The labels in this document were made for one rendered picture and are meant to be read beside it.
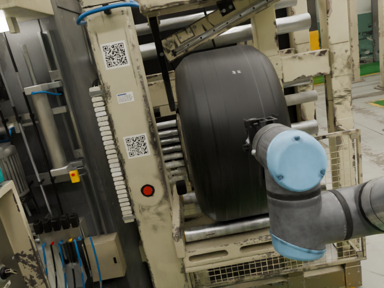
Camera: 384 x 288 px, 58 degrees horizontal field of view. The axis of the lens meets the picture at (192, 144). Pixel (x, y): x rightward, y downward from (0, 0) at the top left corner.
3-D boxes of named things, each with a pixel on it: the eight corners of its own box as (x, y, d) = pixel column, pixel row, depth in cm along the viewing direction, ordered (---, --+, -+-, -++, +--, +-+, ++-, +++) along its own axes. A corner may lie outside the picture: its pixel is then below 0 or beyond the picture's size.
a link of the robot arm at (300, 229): (349, 258, 58) (345, 186, 56) (284, 271, 56) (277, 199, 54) (320, 235, 67) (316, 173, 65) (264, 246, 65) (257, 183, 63)
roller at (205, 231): (183, 245, 113) (180, 233, 112) (183, 238, 118) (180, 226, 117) (287, 226, 113) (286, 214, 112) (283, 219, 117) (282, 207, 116)
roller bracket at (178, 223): (177, 260, 111) (171, 234, 108) (177, 205, 149) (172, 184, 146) (187, 258, 111) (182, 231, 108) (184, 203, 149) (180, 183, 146)
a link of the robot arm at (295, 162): (274, 200, 54) (267, 138, 52) (257, 179, 66) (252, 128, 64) (334, 192, 54) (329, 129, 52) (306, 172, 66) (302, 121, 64)
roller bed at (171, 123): (148, 190, 158) (134, 128, 150) (151, 178, 172) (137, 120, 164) (191, 182, 158) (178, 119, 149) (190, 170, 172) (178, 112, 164)
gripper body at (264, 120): (273, 112, 81) (288, 117, 69) (278, 148, 82) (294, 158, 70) (241, 119, 81) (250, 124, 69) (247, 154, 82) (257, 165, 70)
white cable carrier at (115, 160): (124, 223, 120) (88, 88, 107) (126, 216, 125) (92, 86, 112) (136, 220, 120) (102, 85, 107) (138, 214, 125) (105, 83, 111)
